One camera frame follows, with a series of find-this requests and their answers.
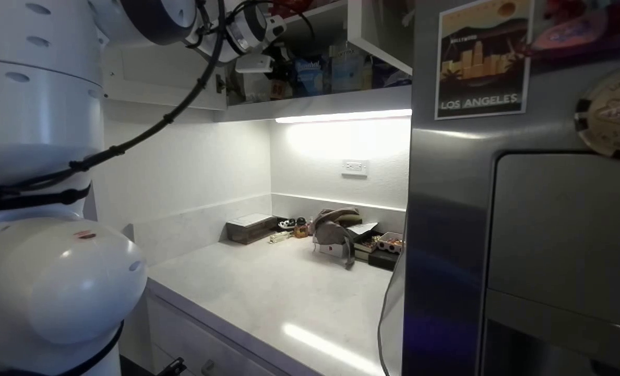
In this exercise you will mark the white wall outlet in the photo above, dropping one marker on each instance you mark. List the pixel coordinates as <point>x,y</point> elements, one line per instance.
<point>356,168</point>

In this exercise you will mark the Los Angeles poster magnet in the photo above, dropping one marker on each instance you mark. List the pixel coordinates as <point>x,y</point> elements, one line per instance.
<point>480,60</point>

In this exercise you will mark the small brown box pile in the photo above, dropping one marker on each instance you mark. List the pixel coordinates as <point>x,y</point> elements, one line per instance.
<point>376,246</point>

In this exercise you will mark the small round counter item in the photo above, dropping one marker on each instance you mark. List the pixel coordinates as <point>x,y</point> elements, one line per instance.
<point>296,227</point>

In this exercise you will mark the under-cabinet light strip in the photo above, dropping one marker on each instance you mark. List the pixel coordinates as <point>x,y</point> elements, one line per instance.
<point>358,115</point>

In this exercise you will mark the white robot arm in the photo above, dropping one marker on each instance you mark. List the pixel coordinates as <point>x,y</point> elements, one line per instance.
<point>67,283</point>

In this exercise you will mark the white lower cabinet drawer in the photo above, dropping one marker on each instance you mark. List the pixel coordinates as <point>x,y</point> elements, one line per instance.
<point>170,326</point>

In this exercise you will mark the pink red magnet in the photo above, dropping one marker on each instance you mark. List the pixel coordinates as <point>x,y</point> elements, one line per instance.
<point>576,31</point>

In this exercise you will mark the white cabinet door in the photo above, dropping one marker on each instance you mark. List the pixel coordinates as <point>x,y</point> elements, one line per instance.
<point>150,73</point>

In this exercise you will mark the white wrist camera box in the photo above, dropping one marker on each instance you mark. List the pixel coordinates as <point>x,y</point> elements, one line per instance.
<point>255,64</point>

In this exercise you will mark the white cabinet shelf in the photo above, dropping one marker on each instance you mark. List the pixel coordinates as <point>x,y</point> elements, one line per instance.
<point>378,27</point>

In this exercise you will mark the round poker chip magnet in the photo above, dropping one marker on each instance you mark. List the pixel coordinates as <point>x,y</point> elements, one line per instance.
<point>598,115</point>

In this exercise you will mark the blue snack bag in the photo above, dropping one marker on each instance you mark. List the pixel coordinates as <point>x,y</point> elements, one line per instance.
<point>307,75</point>

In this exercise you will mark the stainless steel refrigerator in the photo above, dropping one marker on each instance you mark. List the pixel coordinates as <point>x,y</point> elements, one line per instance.
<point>513,262</point>

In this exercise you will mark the dark grey tray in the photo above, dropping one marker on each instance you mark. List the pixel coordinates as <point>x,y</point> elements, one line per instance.
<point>251,228</point>

